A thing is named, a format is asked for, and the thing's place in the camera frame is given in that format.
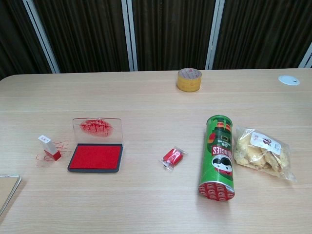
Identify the red wrapped candy packet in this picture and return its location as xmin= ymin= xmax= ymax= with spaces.
xmin=160 ymin=145 xmax=188 ymax=172

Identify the white partition frame post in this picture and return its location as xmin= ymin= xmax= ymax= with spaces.
xmin=121 ymin=0 xmax=139 ymax=72
xmin=205 ymin=0 xmax=225 ymax=71
xmin=22 ymin=0 xmax=61 ymax=74
xmin=298 ymin=42 xmax=312 ymax=69

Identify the clear bag of chips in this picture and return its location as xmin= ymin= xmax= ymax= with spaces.
xmin=234 ymin=125 xmax=298 ymax=183

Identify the green Pringles can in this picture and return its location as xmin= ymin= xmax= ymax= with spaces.
xmin=197 ymin=115 xmax=236 ymax=203

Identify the red box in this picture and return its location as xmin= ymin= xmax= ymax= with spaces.
xmin=67 ymin=117 xmax=124 ymax=174

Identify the black partition panel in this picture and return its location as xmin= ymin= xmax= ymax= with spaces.
xmin=33 ymin=0 xmax=130 ymax=73
xmin=0 ymin=0 xmax=53 ymax=81
xmin=214 ymin=0 xmax=312 ymax=70
xmin=131 ymin=0 xmax=217 ymax=71

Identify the brown spiral notebook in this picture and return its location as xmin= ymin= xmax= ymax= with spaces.
xmin=0 ymin=174 xmax=22 ymax=215

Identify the small white stamp red base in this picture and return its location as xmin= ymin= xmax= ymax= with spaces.
xmin=38 ymin=134 xmax=61 ymax=162

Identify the yellow tape roll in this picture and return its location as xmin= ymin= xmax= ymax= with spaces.
xmin=176 ymin=68 xmax=201 ymax=92

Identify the white round cable grommet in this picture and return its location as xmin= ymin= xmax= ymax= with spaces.
xmin=278 ymin=75 xmax=300 ymax=86

